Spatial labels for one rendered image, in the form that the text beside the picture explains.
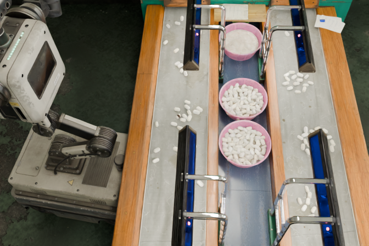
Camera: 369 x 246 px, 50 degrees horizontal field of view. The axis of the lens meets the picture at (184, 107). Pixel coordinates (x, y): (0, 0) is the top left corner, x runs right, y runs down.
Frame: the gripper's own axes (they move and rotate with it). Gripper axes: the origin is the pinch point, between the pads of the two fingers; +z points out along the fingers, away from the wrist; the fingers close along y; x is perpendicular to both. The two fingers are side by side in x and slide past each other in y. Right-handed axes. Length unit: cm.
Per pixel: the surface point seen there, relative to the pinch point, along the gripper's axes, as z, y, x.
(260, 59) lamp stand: 52, 46, -11
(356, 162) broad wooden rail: 100, 62, 52
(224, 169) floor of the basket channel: 37, 74, 56
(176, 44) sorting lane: 0.2, 42.5, -15.1
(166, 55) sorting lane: -4.4, 45.9, -5.8
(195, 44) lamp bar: 15.6, 19.8, 25.1
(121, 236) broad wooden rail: -7, 80, 99
